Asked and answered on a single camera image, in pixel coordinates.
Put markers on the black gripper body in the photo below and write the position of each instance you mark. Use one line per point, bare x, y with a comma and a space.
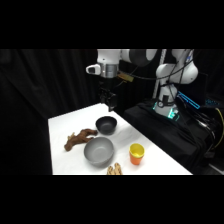
106, 95

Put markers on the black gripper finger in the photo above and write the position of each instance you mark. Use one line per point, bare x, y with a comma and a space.
115, 103
111, 106

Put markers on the brown plush deer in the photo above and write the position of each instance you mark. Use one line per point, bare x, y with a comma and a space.
80, 137

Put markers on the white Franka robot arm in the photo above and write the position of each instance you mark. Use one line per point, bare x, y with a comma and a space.
108, 56

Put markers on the black bowl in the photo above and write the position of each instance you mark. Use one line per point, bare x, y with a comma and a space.
106, 125

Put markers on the grey bowl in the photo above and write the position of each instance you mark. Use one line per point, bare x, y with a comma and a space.
99, 151

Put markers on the brown wrist connector tag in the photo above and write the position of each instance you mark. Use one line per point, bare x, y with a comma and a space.
125, 76

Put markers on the yellow plastic cup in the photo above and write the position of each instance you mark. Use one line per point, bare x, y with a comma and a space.
137, 150

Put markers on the black covered robot stand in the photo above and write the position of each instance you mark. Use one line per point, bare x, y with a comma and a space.
160, 133

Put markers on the orange plastic cup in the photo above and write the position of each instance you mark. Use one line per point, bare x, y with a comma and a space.
135, 160

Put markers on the tan plush toy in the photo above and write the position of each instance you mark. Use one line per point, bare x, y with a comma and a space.
115, 170

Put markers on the black curtain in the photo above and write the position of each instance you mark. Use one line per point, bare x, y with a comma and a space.
33, 100

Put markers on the blue-lit black device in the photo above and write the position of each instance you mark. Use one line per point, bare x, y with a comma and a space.
188, 100

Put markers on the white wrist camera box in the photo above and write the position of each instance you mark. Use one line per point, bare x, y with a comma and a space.
93, 69

